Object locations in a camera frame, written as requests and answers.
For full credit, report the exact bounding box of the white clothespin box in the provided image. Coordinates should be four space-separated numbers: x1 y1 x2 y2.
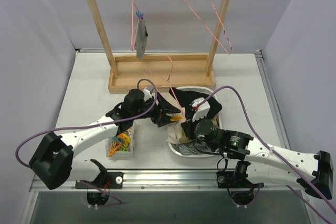
105 123 136 160

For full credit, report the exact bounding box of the orange clothespin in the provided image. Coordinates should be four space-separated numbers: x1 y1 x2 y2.
170 115 184 122

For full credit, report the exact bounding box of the wooden clothes rack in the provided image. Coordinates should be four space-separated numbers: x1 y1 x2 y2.
87 0 230 93

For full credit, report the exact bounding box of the white laundry basket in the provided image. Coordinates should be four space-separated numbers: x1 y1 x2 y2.
168 86 214 158

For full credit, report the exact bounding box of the grey underwear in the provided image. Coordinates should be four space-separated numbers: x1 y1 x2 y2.
135 19 148 60

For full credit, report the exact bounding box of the purple clothespin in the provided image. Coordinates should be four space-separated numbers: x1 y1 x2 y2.
135 10 144 20

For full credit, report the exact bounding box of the olive and cream underwear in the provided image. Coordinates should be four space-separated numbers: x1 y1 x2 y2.
166 122 196 145

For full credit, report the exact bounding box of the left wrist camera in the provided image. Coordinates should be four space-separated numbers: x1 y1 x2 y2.
143 86 154 101

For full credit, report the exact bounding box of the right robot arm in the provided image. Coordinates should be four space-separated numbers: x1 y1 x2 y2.
182 119 333 200

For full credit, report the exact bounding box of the pink wire hanger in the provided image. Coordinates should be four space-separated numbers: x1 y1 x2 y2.
178 0 234 55
143 56 186 122
131 0 142 51

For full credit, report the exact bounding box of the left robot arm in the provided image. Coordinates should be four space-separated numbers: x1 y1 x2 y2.
29 89 180 190

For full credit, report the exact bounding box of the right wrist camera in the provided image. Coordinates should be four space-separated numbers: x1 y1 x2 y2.
192 98 211 122

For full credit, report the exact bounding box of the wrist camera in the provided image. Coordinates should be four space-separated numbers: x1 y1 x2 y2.
192 98 211 122
143 86 154 101

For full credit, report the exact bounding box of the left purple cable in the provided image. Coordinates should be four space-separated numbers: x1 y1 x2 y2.
16 78 158 168

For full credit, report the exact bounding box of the aluminium front rail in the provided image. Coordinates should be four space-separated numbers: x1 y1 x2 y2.
28 167 281 193

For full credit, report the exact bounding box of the striped garment in basket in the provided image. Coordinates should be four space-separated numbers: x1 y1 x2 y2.
172 141 219 158

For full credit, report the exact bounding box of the black and cream underwear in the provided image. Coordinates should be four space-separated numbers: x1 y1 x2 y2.
163 86 223 120

